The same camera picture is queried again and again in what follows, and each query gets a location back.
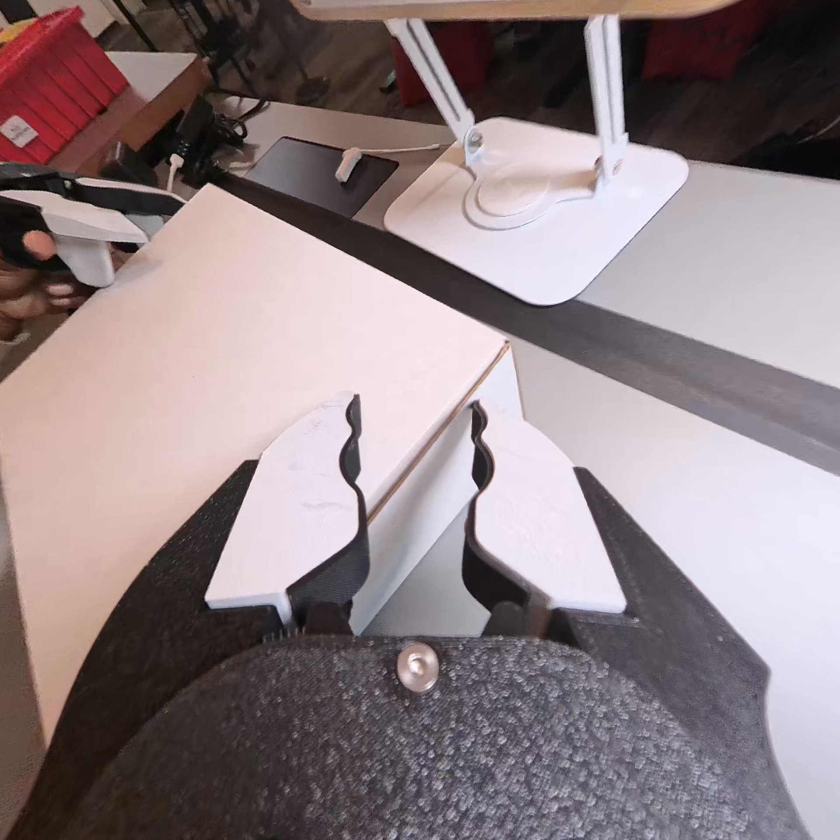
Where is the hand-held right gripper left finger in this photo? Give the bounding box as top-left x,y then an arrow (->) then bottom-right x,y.
203,391 -> 371,626

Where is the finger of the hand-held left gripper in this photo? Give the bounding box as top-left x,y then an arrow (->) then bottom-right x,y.
64,176 -> 187,240
0,189 -> 150,288

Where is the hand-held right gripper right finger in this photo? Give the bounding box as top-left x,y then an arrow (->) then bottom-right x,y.
461,399 -> 629,626

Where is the white cardboard box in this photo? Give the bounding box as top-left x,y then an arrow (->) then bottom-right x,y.
0,184 -> 526,749

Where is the person's left hand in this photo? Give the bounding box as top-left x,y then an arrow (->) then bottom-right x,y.
0,233 -> 94,342

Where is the black power adapter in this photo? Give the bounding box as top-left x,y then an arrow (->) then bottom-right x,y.
115,141 -> 158,188

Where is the brown wooden table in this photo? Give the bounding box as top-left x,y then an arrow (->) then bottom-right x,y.
49,52 -> 211,172

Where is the red plastic crate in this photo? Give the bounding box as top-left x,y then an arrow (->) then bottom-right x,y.
0,7 -> 130,165

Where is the black rectangular pad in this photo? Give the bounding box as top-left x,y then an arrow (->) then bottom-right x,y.
246,136 -> 400,221

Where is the red bin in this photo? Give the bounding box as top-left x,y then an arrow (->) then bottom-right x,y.
400,20 -> 493,106
643,0 -> 782,80

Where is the white plug with cable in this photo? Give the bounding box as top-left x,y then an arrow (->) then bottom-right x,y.
333,142 -> 443,182

